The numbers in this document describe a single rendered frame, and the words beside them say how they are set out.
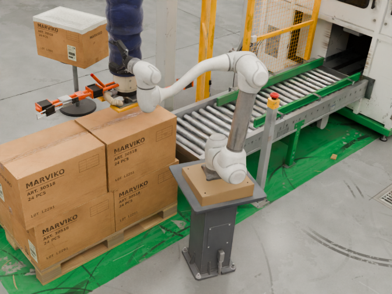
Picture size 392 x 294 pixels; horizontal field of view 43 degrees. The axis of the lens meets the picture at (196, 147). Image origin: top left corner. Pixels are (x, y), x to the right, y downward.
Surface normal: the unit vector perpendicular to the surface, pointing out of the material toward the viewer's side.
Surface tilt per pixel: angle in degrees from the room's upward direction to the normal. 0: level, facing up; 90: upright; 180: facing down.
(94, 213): 90
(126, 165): 90
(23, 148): 0
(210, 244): 90
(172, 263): 0
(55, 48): 90
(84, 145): 0
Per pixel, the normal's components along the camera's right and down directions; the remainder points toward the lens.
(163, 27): -0.74, 0.33
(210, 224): 0.37, 0.53
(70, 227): 0.66, 0.44
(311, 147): 0.06, -0.83
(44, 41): -0.47, 0.47
